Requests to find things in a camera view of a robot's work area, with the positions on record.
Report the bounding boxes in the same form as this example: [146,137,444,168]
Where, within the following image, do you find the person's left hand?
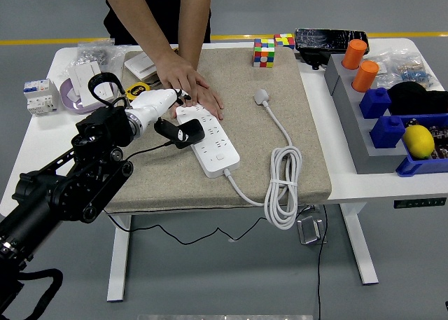
[171,85,225,121]

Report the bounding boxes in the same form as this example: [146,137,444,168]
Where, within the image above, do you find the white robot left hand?
[132,88,193,143]

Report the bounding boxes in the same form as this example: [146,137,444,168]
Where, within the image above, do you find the person's right hand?
[155,49,211,107]

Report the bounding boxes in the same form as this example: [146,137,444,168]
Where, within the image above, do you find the black plug adapter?
[172,118,207,151]

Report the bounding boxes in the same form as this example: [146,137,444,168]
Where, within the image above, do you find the white power strip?
[174,104,242,179]

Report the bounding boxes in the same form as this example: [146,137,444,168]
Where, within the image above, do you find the thin black adapter cord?
[104,141,316,246]

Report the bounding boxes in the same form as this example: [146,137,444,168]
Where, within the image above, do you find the yellow tape measure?
[124,82,154,99]

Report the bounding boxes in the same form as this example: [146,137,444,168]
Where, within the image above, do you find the grey-brown mat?
[104,46,333,214]

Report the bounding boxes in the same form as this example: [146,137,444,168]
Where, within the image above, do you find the large Rubik's cube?
[253,38,277,69]

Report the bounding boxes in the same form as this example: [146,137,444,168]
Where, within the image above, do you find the clear bag of screws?
[59,39,127,79]

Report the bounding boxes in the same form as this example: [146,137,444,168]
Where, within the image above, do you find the purple bowl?
[59,75,106,116]

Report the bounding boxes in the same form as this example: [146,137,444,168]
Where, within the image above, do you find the small Rubik's cube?
[273,33,296,50]

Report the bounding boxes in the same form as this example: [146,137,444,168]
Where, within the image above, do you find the white table leg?
[340,203,380,286]
[106,214,133,303]

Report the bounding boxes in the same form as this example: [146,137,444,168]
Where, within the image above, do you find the black table control panel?
[393,197,448,209]

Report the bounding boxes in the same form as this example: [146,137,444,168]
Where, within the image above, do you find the white circuit breaker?
[23,78,60,116]

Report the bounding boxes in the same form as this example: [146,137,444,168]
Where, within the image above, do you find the black plastic-wrapped device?
[294,27,370,52]

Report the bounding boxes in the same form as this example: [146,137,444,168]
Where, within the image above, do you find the grey stepped holder block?
[323,53,417,176]

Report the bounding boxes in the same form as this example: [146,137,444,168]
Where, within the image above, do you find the blue plastic bin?
[395,113,448,178]

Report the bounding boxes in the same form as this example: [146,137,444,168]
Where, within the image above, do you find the orange cylinder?
[342,39,368,70]
[351,60,380,93]

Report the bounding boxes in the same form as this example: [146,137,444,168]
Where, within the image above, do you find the clear acrylic stand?
[296,214,328,246]

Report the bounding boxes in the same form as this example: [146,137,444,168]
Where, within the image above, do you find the blue peg block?
[359,87,392,120]
[370,115,407,150]

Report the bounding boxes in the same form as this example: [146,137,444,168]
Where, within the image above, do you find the dark circuit boards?
[405,118,448,160]

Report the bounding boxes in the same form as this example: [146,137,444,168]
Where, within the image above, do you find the yellow lemon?
[402,124,436,160]

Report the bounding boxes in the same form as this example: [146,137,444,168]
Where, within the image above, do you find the clear bag of parts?
[367,50,426,78]

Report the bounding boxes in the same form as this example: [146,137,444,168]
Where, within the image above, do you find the clear bag blue parts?
[393,61,438,90]

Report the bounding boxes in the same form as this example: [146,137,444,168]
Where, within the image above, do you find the black cloth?
[386,81,448,117]

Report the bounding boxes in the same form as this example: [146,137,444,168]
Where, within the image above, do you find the white double switch panel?
[124,51,157,81]

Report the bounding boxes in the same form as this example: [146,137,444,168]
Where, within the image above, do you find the white wall plug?
[253,88,270,106]

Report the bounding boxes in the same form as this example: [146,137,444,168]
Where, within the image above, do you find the white wall socket panel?
[79,80,116,108]

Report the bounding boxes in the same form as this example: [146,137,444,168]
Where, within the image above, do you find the small black bracket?
[297,49,332,71]

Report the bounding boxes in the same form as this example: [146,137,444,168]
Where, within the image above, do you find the white power strip cord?
[223,101,302,231]

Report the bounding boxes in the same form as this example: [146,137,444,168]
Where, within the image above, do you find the black floor cable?
[316,204,329,320]

